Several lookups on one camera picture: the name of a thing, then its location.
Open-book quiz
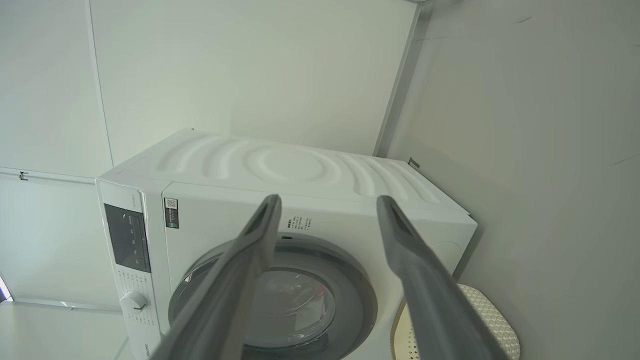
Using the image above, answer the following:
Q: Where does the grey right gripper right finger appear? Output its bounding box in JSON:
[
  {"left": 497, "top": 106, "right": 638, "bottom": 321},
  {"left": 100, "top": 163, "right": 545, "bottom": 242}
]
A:
[{"left": 376, "top": 194, "right": 511, "bottom": 360}]

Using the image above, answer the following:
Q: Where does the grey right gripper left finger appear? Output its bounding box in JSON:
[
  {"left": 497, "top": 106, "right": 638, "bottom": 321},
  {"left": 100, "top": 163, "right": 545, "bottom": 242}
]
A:
[{"left": 150, "top": 194, "right": 283, "bottom": 360}]

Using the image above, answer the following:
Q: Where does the round glass washing machine door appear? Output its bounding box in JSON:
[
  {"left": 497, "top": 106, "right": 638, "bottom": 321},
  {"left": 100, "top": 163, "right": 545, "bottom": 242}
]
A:
[{"left": 168, "top": 235, "right": 378, "bottom": 360}]

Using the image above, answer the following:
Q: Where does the cream perforated laundry basket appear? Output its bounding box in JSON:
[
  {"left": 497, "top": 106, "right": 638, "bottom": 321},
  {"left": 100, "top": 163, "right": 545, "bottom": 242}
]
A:
[{"left": 391, "top": 284, "right": 521, "bottom": 360}]

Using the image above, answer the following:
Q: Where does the white front-load washing machine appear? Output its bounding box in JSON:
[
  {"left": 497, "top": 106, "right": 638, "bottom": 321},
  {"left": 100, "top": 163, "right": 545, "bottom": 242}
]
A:
[{"left": 95, "top": 128, "right": 478, "bottom": 360}]

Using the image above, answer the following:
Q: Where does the white partition panel on casters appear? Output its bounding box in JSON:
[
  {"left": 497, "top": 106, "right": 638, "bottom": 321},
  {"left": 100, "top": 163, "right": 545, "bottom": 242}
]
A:
[{"left": 0, "top": 0, "right": 436, "bottom": 313}]

